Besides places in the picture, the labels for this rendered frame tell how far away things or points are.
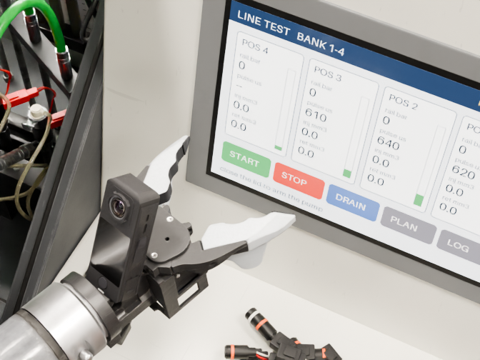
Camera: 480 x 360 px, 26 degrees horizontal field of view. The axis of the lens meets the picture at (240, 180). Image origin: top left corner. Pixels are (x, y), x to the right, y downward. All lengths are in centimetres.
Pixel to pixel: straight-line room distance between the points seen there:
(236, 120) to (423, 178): 24
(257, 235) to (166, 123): 45
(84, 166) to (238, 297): 28
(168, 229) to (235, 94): 36
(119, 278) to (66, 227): 55
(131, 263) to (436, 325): 59
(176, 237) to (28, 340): 16
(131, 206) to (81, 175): 56
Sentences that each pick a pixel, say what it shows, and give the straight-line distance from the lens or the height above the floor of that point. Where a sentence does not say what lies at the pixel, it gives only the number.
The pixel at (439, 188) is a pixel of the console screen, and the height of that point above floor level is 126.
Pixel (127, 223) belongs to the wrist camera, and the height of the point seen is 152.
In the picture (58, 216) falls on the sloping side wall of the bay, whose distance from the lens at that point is 144.
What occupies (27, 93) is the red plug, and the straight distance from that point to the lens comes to 157.
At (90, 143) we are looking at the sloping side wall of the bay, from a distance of 143.
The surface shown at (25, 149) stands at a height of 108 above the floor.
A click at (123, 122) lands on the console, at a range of 141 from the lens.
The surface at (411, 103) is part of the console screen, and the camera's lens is 119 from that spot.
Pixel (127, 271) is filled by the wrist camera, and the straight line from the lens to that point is 92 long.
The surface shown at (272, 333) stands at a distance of 141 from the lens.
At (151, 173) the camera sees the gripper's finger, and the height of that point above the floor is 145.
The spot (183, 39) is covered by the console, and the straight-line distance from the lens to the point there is 128.
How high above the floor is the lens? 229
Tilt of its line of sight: 56 degrees down
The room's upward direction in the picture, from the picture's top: straight up
